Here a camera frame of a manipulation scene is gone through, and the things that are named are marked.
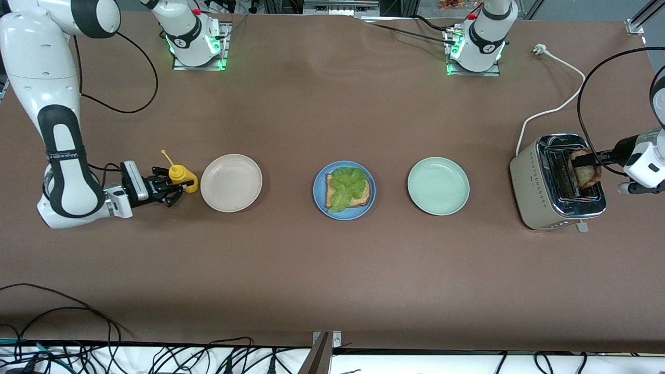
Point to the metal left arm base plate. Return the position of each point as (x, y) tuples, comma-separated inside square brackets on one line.
[(454, 70)]

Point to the yellow squeeze bottle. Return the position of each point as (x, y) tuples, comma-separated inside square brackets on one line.
[(182, 174)]

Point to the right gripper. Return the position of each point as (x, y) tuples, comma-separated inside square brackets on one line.
[(156, 188)]

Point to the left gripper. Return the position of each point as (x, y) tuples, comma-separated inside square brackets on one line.
[(616, 153)]

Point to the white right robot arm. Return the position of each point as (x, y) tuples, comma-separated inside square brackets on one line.
[(57, 156)]

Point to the green lettuce leaf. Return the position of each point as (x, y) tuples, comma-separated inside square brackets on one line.
[(349, 187)]

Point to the white plate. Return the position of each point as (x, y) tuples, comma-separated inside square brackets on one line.
[(231, 183)]

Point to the pale green plate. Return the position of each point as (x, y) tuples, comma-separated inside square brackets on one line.
[(438, 186)]

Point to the orange packet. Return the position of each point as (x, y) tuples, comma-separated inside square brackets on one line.
[(457, 4)]

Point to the blue plate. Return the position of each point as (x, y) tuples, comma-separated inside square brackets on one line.
[(343, 215)]

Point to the aluminium frame profile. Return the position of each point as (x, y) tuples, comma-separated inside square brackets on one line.
[(641, 18)]

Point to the silver metal box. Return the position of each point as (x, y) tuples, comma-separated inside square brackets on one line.
[(340, 6)]

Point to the aluminium bracket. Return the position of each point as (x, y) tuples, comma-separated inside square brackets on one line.
[(319, 358)]

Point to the beige chrome toaster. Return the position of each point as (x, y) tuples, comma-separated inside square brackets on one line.
[(530, 187)]

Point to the brown bread slice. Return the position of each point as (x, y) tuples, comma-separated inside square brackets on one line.
[(364, 196), (587, 176)]

